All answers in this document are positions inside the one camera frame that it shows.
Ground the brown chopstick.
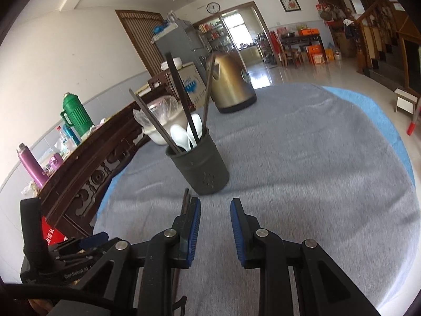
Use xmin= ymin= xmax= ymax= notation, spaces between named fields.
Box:
xmin=181 ymin=188 xmax=191 ymax=215

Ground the dark chopstick pair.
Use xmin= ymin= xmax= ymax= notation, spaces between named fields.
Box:
xmin=128 ymin=89 xmax=181 ymax=153
xmin=202 ymin=52 xmax=215 ymax=129

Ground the dark grey utensil holder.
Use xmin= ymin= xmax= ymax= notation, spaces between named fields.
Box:
xmin=166 ymin=128 xmax=230 ymax=195

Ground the purple thermos bottle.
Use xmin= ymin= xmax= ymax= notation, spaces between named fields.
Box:
xmin=16 ymin=144 xmax=48 ymax=188

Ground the white plastic spoon left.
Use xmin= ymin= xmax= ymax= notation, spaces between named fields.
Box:
xmin=170 ymin=124 xmax=191 ymax=152

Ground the white plastic spoon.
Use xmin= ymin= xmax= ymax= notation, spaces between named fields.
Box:
xmin=186 ymin=113 xmax=203 ymax=148
xmin=170 ymin=124 xmax=191 ymax=152

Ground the white plastic spoon right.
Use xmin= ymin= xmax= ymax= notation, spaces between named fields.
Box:
xmin=186 ymin=113 xmax=203 ymax=148

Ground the grey towel table cloth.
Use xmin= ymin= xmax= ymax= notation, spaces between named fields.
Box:
xmin=93 ymin=82 xmax=421 ymax=316

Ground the white bowl with plastic bag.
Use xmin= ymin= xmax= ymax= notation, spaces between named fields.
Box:
xmin=133 ymin=95 xmax=188 ymax=146

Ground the green thermos flask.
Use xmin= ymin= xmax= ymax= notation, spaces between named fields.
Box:
xmin=60 ymin=92 xmax=93 ymax=137

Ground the bronze electric kettle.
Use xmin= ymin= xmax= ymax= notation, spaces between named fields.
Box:
xmin=206 ymin=51 xmax=257 ymax=113

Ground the white rice cooker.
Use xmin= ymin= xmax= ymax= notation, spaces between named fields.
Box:
xmin=161 ymin=57 xmax=183 ymax=71

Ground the grey refrigerator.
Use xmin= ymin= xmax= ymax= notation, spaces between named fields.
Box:
xmin=151 ymin=19 xmax=209 ymax=81

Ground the light blue under cloth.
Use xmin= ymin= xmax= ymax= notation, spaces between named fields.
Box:
xmin=323 ymin=86 xmax=415 ymax=185

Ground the dark wooden side table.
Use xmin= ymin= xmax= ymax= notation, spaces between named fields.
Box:
xmin=279 ymin=34 xmax=328 ymax=67

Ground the small white step stool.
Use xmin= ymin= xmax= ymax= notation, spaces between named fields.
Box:
xmin=394 ymin=88 xmax=417 ymax=114

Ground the orange box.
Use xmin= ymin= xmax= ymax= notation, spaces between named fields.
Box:
xmin=298 ymin=29 xmax=320 ymax=36

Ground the wooden stair railing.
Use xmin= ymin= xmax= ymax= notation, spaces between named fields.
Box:
xmin=356 ymin=0 xmax=421 ymax=86

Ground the round wall clock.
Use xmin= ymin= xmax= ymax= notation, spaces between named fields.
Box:
xmin=206 ymin=2 xmax=220 ymax=14

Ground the framed wall picture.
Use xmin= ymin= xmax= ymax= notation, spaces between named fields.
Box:
xmin=280 ymin=0 xmax=301 ymax=13

